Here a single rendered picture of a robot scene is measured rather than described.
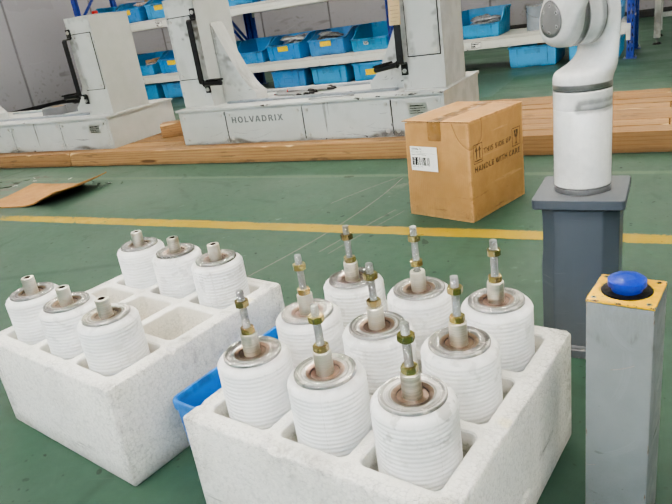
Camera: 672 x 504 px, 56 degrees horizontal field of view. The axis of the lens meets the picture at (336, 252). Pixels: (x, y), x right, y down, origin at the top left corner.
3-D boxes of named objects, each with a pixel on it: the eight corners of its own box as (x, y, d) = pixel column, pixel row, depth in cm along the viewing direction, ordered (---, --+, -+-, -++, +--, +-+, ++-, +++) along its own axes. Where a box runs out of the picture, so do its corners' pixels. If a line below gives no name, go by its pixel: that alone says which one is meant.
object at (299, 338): (328, 391, 103) (311, 292, 96) (369, 412, 96) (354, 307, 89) (282, 420, 97) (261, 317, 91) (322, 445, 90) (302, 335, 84)
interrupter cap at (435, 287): (441, 277, 95) (441, 273, 95) (449, 299, 88) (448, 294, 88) (391, 283, 96) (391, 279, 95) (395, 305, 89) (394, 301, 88)
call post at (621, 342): (599, 482, 86) (601, 275, 74) (655, 499, 82) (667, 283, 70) (584, 517, 80) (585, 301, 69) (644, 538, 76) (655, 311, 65)
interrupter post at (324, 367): (339, 372, 75) (335, 348, 73) (324, 382, 73) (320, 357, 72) (326, 366, 76) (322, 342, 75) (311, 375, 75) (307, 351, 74)
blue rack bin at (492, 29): (468, 35, 549) (466, 9, 541) (512, 29, 532) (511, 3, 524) (453, 41, 508) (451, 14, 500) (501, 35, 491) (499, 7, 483)
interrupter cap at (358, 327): (416, 329, 81) (416, 325, 81) (365, 349, 79) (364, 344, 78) (387, 309, 88) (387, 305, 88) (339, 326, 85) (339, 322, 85)
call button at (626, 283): (612, 284, 72) (612, 267, 72) (650, 288, 70) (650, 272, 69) (603, 298, 70) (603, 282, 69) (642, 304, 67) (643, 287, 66)
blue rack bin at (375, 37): (373, 45, 595) (370, 22, 588) (410, 41, 577) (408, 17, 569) (349, 52, 555) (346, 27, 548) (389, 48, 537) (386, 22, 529)
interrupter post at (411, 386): (397, 398, 68) (393, 372, 67) (413, 388, 69) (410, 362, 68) (412, 407, 66) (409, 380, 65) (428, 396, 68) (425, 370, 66)
